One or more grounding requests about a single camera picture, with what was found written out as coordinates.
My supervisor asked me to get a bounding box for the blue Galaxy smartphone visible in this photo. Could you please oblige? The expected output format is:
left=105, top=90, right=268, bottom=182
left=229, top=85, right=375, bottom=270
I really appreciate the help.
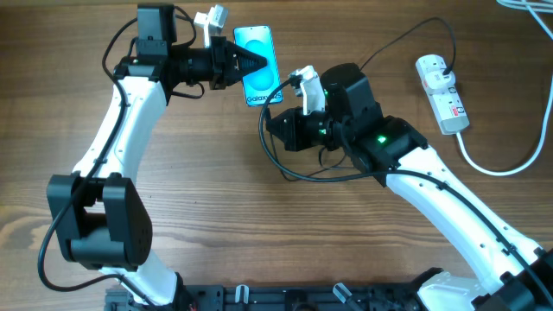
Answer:
left=233, top=25, right=280, bottom=107

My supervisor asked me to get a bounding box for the white cables top corner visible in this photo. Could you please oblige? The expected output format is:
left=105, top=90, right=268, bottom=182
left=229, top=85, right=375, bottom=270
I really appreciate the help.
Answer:
left=495, top=0, right=553, bottom=40

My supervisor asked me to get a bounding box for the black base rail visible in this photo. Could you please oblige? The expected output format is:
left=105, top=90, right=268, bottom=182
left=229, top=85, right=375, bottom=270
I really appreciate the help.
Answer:
left=104, top=282, right=433, bottom=311

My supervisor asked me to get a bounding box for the white power strip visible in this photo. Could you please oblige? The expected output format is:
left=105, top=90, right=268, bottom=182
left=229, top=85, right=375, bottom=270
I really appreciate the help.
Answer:
left=416, top=54, right=469, bottom=135

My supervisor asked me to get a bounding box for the white charger plug adapter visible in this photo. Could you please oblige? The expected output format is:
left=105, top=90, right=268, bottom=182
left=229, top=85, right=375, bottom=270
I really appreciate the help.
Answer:
left=422, top=70, right=455, bottom=93

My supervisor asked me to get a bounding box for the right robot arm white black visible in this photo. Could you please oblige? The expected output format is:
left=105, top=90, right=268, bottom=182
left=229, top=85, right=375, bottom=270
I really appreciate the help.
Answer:
left=258, top=63, right=552, bottom=310

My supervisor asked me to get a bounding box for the white power strip cord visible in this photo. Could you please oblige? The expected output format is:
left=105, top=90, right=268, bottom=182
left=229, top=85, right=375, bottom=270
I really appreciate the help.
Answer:
left=454, top=73, right=553, bottom=177

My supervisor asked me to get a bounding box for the black charger cable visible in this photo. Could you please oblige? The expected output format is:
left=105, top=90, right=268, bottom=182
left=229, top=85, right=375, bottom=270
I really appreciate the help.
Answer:
left=267, top=16, right=457, bottom=182

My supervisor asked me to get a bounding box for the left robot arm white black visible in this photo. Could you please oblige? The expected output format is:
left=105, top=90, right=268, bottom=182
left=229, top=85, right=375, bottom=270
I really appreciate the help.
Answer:
left=46, top=3, right=267, bottom=310

